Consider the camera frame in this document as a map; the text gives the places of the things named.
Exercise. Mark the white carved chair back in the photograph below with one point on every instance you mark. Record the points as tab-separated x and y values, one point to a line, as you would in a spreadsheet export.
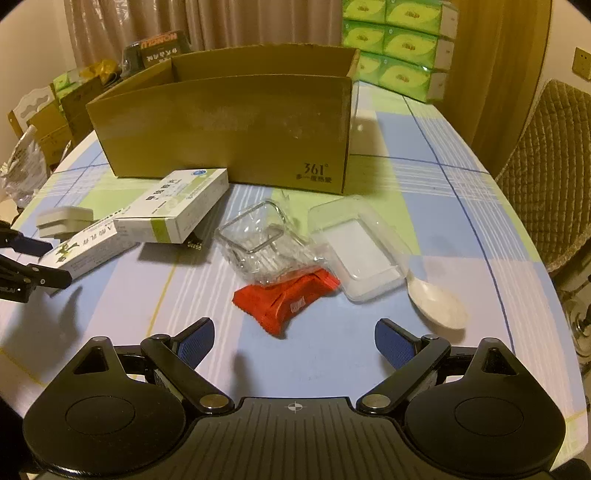
30	104

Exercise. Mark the small green tissue pack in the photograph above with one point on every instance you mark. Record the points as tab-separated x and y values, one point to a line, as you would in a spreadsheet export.
69	83

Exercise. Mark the open brown carton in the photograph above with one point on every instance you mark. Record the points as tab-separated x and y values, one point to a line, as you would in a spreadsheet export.
81	106

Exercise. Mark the slim medicine box plant print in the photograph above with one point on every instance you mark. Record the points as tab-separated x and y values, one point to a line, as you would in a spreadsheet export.
87	251

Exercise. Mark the white green medicine box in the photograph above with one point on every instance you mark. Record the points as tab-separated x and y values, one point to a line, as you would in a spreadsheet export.
171	207

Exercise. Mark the small brown carton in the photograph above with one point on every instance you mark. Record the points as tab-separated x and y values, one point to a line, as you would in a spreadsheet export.
48	136

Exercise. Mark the clear plastic tray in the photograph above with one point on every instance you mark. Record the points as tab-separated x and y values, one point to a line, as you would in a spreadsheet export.
251	228
360	254

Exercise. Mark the stack of green tissue packs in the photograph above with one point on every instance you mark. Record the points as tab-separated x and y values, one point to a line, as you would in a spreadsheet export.
406	46

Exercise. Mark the dark green carton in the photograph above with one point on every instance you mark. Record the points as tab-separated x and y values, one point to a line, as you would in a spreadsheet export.
157	50

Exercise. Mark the white power adapter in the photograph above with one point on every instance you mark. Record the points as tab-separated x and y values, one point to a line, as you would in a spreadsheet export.
64	217

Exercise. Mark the white plastic spoon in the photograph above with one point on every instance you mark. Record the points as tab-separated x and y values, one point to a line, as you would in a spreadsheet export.
438	309

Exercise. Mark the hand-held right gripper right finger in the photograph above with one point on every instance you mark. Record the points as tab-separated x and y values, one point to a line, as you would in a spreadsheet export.
392	344

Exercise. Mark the beige curtain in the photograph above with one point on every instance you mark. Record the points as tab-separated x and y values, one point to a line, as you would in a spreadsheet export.
207	23

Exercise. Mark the brown cardboard box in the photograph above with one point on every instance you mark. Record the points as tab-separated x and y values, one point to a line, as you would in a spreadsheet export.
207	129

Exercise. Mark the wall switch plate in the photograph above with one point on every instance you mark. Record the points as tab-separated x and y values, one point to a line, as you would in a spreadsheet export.
581	60

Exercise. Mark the yellow bag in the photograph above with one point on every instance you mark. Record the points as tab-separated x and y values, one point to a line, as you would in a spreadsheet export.
99	69

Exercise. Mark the quilted chair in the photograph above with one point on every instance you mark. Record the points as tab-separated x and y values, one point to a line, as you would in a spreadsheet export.
549	175

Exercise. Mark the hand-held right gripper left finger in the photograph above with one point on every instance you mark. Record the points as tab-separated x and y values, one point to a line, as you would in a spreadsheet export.
199	344

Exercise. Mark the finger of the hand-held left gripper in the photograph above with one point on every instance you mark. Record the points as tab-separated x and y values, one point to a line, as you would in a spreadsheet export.
51	276
39	246

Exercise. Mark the checked tablecloth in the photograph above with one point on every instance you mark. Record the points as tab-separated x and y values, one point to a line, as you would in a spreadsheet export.
461	207

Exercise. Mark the clear ridged plastic wrapper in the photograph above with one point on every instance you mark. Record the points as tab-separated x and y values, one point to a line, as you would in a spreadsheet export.
291	263

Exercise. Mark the clear plastic bag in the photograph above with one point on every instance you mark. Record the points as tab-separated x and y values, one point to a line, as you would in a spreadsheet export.
21	170

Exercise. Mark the red snack packet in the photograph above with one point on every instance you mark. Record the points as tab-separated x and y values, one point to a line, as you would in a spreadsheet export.
277	309

